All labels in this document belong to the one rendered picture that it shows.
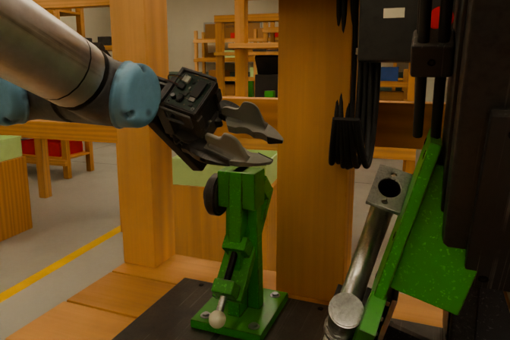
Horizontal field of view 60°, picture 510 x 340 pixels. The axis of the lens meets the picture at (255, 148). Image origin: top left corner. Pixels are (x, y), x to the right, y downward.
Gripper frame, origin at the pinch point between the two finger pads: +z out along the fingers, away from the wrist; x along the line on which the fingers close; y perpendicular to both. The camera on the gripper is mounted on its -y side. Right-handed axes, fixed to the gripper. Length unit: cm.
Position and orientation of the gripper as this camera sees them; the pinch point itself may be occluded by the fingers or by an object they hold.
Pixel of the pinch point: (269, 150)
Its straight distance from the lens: 58.6
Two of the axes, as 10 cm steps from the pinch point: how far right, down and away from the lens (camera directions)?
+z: 8.9, 3.3, -3.0
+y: -0.8, -5.4, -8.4
